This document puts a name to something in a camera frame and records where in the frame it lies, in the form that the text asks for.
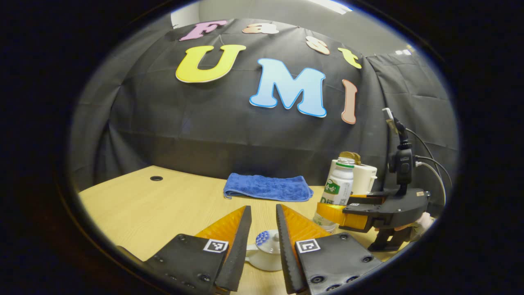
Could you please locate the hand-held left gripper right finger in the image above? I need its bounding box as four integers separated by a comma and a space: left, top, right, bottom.
276, 204, 383, 295

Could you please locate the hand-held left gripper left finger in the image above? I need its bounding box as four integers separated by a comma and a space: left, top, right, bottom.
143, 206, 252, 293

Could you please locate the white teacup lid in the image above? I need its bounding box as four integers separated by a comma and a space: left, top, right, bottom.
255, 229, 281, 254

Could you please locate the white teacup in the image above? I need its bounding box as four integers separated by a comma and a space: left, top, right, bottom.
246, 243, 284, 272

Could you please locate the white water bottle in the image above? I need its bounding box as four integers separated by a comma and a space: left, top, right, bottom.
313, 157, 355, 233

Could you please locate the white toaster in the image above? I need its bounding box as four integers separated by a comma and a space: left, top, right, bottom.
330, 159, 377, 195

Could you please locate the blue towel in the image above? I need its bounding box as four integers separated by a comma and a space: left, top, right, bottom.
223, 172, 314, 202

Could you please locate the ceiling light panel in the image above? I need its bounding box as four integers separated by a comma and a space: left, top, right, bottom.
307, 0, 353, 15

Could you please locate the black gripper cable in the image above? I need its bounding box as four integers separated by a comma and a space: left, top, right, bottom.
414, 155, 447, 206
405, 128, 453, 188

